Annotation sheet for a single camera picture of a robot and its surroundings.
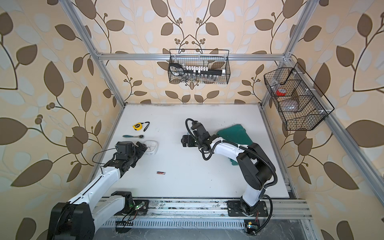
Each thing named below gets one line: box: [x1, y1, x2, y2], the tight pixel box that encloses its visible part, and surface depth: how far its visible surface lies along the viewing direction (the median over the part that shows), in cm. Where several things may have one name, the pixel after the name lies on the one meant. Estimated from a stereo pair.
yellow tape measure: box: [132, 121, 150, 132], surface depth 107 cm
